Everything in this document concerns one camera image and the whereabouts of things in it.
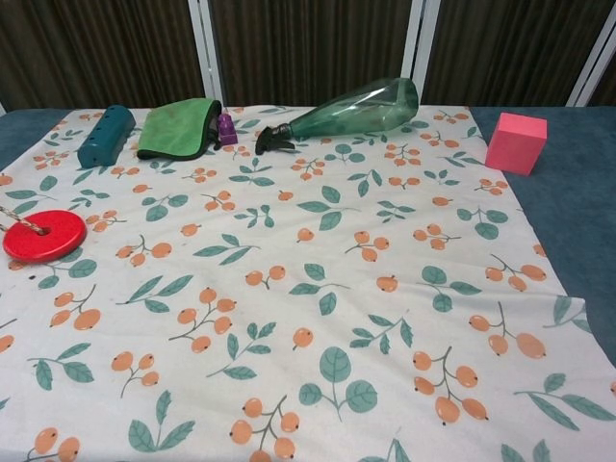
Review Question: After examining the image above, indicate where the red disc with hole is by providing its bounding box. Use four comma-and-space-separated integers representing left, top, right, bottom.
2, 209, 89, 265

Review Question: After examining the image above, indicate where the floral print white tablecloth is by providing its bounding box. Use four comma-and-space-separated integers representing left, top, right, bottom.
0, 104, 616, 462

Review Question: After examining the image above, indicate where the small purple toy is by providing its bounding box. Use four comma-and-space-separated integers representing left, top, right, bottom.
217, 113, 240, 147

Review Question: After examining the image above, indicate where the green plastic spray bottle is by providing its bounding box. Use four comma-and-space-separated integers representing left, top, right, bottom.
254, 76, 420, 156

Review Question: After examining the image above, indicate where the green folded microfiber cloth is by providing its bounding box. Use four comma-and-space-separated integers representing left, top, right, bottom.
137, 97, 223, 162

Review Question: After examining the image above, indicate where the dark corrugated partition panel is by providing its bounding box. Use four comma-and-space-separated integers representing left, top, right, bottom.
422, 0, 615, 108
587, 57, 616, 108
211, 0, 418, 108
0, 0, 206, 113

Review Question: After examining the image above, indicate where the pink cube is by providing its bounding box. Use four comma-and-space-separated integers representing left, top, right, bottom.
484, 112, 549, 177

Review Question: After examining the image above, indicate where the teal block with holes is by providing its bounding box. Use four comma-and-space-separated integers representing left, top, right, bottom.
76, 104, 138, 170

